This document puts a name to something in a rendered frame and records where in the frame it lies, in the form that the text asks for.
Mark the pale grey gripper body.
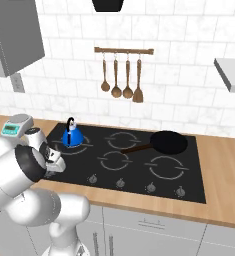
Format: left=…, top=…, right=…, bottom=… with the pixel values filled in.
left=46, top=155, right=68, bottom=174

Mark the grey hob knob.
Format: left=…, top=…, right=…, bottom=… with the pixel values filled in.
left=175, top=185, right=187, bottom=198
left=88, top=174, right=99, bottom=185
left=115, top=177, right=126, bottom=188
left=146, top=181, right=157, bottom=193

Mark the grey kitchen scale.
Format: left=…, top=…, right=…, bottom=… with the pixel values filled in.
left=0, top=113, right=35, bottom=138

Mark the grey cupboard door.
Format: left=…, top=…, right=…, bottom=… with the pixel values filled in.
left=103, top=222, right=204, bottom=256
left=74, top=203, right=105, bottom=256

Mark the black hob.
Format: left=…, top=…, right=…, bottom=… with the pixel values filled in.
left=41, top=122, right=207, bottom=205

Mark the small wooden spoon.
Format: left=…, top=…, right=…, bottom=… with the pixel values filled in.
left=100, top=54, right=111, bottom=93

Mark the wooden spatula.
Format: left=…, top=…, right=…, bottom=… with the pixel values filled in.
left=132, top=55, right=145, bottom=104

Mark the black frying pan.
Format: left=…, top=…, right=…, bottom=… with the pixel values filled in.
left=120, top=130, right=189, bottom=156

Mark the grey drawer front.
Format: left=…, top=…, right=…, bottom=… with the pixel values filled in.
left=196, top=223, right=235, bottom=256
left=101, top=206, right=209, bottom=242

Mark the black range hood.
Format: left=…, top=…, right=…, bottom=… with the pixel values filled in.
left=91, top=0, right=125, bottom=14

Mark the blue kettle with black handle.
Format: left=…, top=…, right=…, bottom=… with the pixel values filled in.
left=61, top=116, right=85, bottom=148

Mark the grey cupboard door handle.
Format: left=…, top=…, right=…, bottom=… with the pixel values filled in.
left=92, top=231, right=100, bottom=256
left=107, top=234, right=115, bottom=256

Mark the grey wall socket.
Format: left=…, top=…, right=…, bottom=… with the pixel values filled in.
left=10, top=72, right=26, bottom=94

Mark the grey drawer handle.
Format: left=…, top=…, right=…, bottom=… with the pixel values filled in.
left=137, top=218, right=166, bottom=230

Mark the wooden tool rail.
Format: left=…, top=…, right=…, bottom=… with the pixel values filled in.
left=94, top=46, right=155, bottom=56

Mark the grey wall cupboard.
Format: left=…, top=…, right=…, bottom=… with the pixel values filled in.
left=0, top=0, right=46, bottom=79

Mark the grey wall shelf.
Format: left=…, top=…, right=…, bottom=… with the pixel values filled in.
left=213, top=57, right=235, bottom=94

